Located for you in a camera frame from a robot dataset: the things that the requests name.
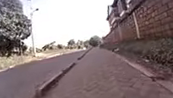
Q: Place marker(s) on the row of distant trees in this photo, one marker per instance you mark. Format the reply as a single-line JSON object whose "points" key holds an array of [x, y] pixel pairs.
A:
{"points": [[73, 43]]}

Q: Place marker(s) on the red brick path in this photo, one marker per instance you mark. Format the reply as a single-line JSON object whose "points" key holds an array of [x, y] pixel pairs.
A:
{"points": [[100, 79]]}

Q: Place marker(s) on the concrete kerb divider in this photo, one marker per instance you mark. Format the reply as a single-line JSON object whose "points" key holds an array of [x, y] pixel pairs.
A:
{"points": [[54, 80]]}

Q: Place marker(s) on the street lamp pole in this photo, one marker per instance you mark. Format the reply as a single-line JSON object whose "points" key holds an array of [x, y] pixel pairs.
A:
{"points": [[32, 30]]}

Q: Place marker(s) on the pale path edge kerb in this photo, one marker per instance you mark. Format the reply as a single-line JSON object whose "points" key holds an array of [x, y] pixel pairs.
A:
{"points": [[145, 72]]}

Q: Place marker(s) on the grey asphalt road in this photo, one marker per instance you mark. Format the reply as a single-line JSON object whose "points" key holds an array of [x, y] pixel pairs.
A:
{"points": [[15, 82]]}

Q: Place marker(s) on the grass and dirt verge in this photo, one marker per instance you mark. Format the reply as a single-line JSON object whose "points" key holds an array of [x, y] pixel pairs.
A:
{"points": [[166, 53]]}

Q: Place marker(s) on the large green tree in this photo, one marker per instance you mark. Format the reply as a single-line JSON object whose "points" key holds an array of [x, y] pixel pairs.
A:
{"points": [[8, 26]]}

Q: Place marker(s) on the dry grass verge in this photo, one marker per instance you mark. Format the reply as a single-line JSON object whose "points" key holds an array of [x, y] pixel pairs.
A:
{"points": [[2, 62]]}

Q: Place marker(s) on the brick boundary wall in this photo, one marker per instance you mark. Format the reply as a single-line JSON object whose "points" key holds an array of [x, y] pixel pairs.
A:
{"points": [[156, 14]]}

